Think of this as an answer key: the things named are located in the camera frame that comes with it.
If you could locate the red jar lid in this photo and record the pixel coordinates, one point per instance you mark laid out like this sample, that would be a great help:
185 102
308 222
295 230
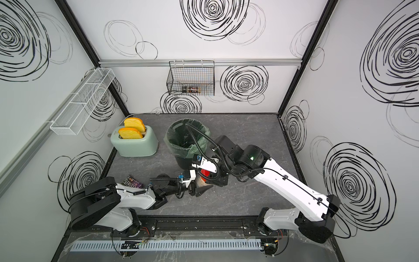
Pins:
205 174

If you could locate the front toast slice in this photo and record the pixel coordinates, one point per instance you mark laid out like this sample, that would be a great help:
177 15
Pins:
130 133

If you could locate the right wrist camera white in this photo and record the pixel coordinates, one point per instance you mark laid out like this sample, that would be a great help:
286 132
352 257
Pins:
201 162

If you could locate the toast slice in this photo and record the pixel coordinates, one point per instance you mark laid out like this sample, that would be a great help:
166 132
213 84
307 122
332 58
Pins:
130 133
133 122

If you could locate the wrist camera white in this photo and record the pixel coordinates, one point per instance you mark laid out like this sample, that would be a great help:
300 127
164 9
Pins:
187 177
201 162

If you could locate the aluminium wall rail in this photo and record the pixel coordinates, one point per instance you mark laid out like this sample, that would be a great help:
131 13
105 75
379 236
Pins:
200 62

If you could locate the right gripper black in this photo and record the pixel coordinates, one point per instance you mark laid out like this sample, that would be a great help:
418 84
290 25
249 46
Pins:
221 179

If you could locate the grey slotted cable duct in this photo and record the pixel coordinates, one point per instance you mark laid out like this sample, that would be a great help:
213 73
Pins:
165 245

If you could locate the rear toast slice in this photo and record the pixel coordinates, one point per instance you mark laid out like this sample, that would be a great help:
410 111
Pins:
133 122

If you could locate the white wire wall shelf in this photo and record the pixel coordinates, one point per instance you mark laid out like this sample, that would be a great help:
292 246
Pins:
91 100

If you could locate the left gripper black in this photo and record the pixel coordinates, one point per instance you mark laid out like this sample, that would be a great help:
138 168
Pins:
199 191

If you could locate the purple candy bar wrapper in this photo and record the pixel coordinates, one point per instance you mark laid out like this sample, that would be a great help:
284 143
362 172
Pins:
130 181

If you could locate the small jar in basket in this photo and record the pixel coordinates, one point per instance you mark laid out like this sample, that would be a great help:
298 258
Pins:
190 89

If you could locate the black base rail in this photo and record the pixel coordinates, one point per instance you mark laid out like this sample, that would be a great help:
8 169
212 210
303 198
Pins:
151 226

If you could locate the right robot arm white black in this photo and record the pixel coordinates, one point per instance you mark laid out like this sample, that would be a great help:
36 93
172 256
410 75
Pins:
313 212

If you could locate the black trash bin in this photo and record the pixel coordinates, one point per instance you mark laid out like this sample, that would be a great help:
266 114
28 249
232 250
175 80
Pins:
185 163

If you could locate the mint green toaster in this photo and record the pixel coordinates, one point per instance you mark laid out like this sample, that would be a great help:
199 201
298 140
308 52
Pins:
144 147

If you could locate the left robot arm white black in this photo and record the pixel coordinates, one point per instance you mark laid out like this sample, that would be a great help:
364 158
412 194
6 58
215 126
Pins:
110 204

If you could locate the black wire wall basket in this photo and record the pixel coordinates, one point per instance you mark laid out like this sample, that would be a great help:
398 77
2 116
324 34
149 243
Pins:
201 76

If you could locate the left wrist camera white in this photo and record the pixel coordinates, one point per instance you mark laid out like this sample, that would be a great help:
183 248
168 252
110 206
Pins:
187 177

